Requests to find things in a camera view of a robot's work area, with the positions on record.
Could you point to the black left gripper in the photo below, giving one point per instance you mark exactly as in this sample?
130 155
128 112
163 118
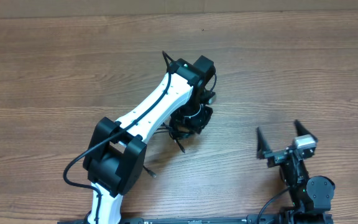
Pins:
196 124

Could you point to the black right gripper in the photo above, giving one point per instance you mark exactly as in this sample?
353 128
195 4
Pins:
276 155

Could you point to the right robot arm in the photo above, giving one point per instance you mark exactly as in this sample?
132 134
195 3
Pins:
310 196

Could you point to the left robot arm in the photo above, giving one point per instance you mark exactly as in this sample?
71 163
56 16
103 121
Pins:
180 104

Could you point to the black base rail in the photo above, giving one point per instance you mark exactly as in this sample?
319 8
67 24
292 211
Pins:
250 219

